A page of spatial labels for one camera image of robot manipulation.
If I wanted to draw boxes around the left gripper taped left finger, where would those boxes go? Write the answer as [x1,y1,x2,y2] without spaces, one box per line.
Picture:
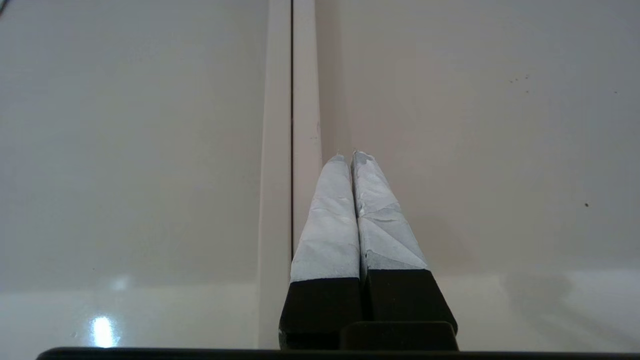
[278,154,362,350]

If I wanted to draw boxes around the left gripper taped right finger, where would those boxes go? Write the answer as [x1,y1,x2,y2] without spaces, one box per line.
[351,150,459,337]

